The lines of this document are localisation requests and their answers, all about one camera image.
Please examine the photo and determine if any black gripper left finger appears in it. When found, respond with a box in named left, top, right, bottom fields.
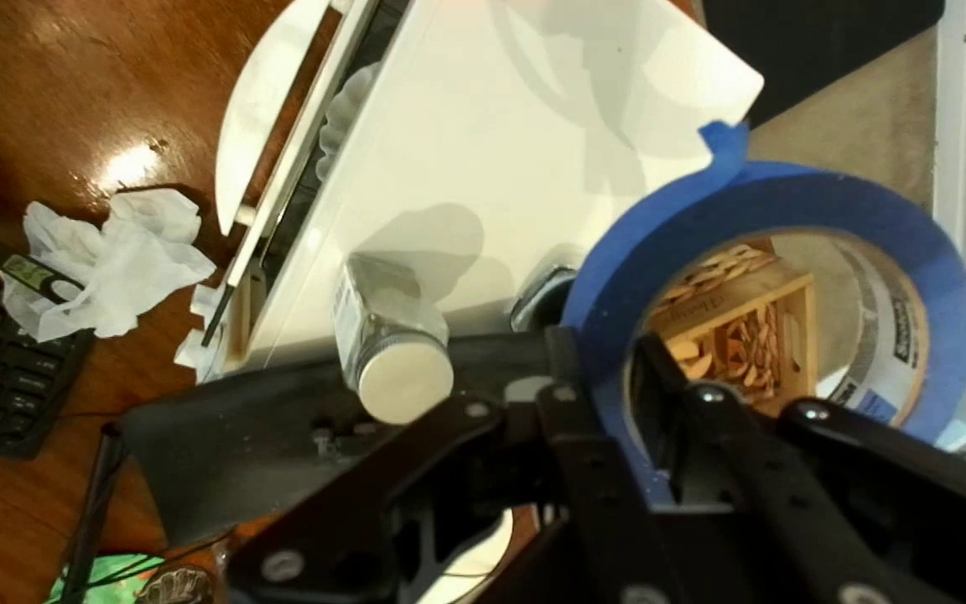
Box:
left=228, top=330, right=665, bottom=604

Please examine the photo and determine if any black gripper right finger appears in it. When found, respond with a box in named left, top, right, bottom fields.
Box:
left=630, top=339, right=966, bottom=604

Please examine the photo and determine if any blue masking tape roll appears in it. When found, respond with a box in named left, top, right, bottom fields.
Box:
left=562, top=123, right=966, bottom=503

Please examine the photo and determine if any black tray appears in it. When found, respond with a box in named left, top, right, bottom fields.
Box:
left=116, top=330, right=580, bottom=543

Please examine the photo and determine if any wooden crate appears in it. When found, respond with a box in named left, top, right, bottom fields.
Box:
left=648, top=241, right=816, bottom=417

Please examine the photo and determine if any white toaster oven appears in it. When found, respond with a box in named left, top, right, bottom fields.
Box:
left=178, top=0, right=764, bottom=379

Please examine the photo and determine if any crumpled white tissue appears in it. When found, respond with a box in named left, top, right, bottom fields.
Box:
left=0, top=186, right=214, bottom=341

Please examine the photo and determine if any black computer keyboard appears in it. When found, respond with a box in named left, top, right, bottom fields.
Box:
left=0, top=305, right=89, bottom=455

